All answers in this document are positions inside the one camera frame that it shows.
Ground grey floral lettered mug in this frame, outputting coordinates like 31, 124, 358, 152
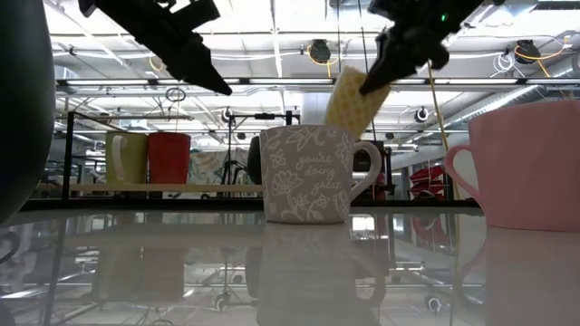
259, 125, 382, 225

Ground floral cloth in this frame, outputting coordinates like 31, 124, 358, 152
189, 151, 250, 186

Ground pink mug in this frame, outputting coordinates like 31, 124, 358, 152
443, 99, 580, 233

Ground black monitor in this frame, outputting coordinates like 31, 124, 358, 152
353, 139, 392, 174

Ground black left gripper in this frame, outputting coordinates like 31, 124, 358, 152
79, 0, 233, 96

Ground yellow cable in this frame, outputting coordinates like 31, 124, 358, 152
425, 58, 459, 200

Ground yellow polka dot mug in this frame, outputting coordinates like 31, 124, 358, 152
324, 65, 392, 139

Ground black metal shelf frame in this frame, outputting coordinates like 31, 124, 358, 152
60, 110, 301, 201

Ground hanging black cable loop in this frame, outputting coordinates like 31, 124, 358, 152
165, 86, 188, 103

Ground red storage bins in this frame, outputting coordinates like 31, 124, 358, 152
409, 165, 448, 200

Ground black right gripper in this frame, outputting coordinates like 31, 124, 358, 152
359, 0, 484, 95

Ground black tripod stand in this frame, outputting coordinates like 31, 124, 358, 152
219, 115, 248, 186

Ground black mug with red inside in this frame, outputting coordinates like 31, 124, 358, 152
0, 0, 57, 225

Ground olive green mug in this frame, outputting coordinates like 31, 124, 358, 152
104, 130, 150, 186

